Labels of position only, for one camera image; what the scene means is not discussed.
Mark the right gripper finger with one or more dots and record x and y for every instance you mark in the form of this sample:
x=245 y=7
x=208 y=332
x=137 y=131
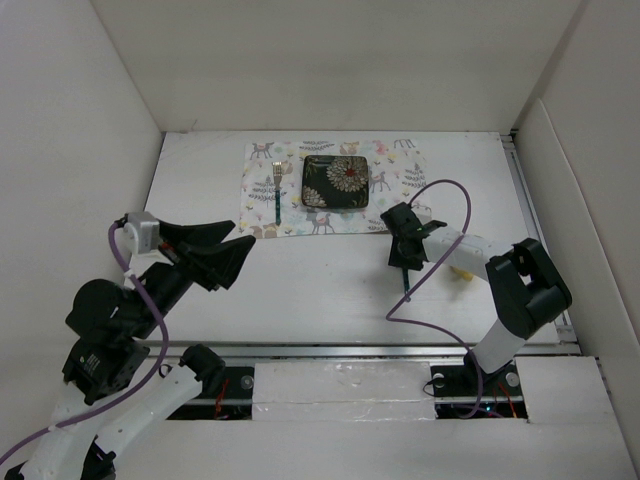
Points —
x=396 y=257
x=413 y=255

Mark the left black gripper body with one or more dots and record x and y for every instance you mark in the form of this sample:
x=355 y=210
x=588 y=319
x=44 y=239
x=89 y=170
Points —
x=169 y=282

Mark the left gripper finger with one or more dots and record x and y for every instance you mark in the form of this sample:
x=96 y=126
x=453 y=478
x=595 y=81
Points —
x=198 y=236
x=223 y=263

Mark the silver spoon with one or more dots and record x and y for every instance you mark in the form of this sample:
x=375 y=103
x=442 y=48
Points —
x=406 y=284

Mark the floral animal print cloth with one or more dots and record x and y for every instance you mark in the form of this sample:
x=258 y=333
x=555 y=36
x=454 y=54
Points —
x=397 y=170

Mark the black floral square plate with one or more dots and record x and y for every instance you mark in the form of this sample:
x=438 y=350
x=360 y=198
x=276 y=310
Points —
x=335 y=182

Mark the silver fork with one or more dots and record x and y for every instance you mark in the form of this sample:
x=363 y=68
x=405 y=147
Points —
x=277 y=178

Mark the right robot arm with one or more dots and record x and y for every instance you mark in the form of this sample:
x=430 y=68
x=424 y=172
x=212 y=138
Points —
x=527 y=289

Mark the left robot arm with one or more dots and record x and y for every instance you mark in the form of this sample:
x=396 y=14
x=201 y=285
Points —
x=116 y=387

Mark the yellow mug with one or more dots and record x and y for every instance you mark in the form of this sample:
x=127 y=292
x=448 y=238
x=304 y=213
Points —
x=465 y=275

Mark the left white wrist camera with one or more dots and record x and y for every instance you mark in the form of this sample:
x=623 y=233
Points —
x=141 y=233

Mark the aluminium front rail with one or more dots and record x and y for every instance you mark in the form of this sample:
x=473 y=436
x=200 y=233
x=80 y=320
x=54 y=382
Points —
x=343 y=351

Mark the aluminium rail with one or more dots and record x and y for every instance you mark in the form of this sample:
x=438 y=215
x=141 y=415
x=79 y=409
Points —
x=563 y=325
x=343 y=351

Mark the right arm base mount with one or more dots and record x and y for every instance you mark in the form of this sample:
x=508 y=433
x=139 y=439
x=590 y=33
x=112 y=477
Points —
x=457 y=393

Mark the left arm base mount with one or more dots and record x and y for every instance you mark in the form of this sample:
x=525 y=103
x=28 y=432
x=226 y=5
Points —
x=227 y=394

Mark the aluminium right side rail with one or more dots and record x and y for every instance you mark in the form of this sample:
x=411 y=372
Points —
x=563 y=325

